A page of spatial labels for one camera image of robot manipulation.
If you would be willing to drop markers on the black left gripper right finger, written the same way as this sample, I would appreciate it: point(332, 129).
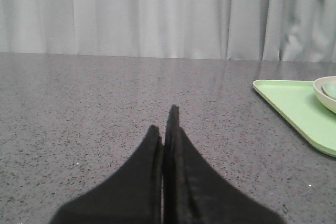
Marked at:
point(195, 193)

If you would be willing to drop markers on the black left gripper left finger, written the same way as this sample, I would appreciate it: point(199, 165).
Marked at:
point(131, 195)

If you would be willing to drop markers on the white round plate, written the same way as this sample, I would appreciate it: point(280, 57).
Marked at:
point(325, 100)

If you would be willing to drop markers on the light green plastic tray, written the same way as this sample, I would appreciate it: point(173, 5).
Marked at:
point(297, 103)

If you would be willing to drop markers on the mint green plastic spoon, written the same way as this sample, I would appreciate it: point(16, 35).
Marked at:
point(329, 89)

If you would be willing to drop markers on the white pleated curtain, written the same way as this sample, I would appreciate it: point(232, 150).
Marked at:
point(276, 30)

